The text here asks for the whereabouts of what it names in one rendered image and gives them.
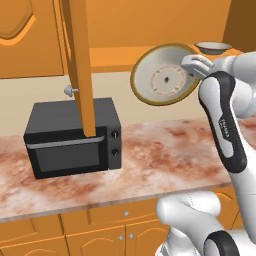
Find orange base cupboard door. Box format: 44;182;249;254
0;235;70;256
65;225;128;256
125;222;172;256

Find closed orange cupboard door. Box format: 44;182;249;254
0;0;65;80

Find small white bowl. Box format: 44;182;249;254
194;41;233;56

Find open orange wall cupboard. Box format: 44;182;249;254
53;0;256;74

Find dark orange cupboard door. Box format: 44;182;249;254
221;0;256;54

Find black microwave oven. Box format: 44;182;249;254
22;97;123;180

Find silver cupboard door knob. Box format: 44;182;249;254
62;84;80;98

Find large white bowl, gold rim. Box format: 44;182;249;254
130;43;204;107

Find orange drawer front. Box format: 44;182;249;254
0;214;65;250
211;186;244;232
60;198;160;236

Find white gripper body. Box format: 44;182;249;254
181;54;214;80

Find grey microwave door handle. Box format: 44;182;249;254
26;135;107;150

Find open orange cupboard door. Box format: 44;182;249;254
61;0;98;138

